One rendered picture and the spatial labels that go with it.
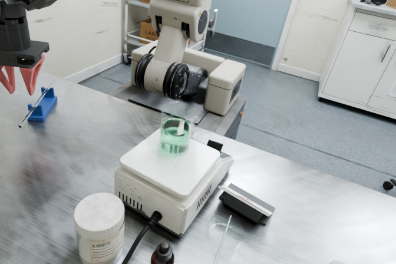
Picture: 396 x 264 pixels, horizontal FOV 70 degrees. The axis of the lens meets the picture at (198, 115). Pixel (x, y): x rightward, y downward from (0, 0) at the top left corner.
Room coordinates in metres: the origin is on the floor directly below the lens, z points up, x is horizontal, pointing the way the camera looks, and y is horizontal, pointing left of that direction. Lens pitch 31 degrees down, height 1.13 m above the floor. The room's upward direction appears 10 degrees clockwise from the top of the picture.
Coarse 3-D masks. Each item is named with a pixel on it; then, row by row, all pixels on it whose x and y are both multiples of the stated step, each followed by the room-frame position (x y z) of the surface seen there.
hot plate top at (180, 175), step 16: (144, 144) 0.36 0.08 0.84; (192, 144) 0.38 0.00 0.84; (128, 160) 0.32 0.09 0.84; (144, 160) 0.32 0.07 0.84; (160, 160) 0.33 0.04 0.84; (176, 160) 0.33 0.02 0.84; (192, 160) 0.34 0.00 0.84; (208, 160) 0.35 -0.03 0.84; (144, 176) 0.29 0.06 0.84; (160, 176) 0.30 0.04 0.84; (176, 176) 0.30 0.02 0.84; (192, 176) 0.31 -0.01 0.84; (176, 192) 0.27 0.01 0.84; (192, 192) 0.28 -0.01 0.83
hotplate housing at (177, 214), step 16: (224, 160) 0.39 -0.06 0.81; (128, 176) 0.30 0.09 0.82; (208, 176) 0.33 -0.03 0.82; (128, 192) 0.30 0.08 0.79; (144, 192) 0.29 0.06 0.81; (160, 192) 0.28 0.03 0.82; (208, 192) 0.33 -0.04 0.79; (144, 208) 0.29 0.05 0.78; (160, 208) 0.28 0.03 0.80; (176, 208) 0.27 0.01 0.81; (192, 208) 0.28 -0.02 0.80; (160, 224) 0.28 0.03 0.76; (176, 224) 0.26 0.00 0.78
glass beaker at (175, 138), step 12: (168, 108) 0.38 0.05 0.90; (180, 108) 0.39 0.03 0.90; (192, 108) 0.38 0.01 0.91; (168, 120) 0.34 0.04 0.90; (180, 120) 0.34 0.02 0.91; (192, 120) 0.35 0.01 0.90; (168, 132) 0.34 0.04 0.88; (180, 132) 0.34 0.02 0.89; (192, 132) 0.36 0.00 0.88; (168, 144) 0.34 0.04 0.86; (180, 144) 0.34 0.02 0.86
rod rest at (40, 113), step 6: (42, 90) 0.57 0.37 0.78; (48, 90) 0.57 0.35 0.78; (48, 96) 0.57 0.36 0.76; (54, 96) 0.58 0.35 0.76; (42, 102) 0.54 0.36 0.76; (48, 102) 0.55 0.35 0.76; (54, 102) 0.56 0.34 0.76; (30, 108) 0.49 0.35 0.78; (36, 108) 0.49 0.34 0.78; (42, 108) 0.52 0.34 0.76; (48, 108) 0.52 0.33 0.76; (36, 114) 0.49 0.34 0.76; (42, 114) 0.49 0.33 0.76; (30, 120) 0.48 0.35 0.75; (36, 120) 0.48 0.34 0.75; (42, 120) 0.49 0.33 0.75
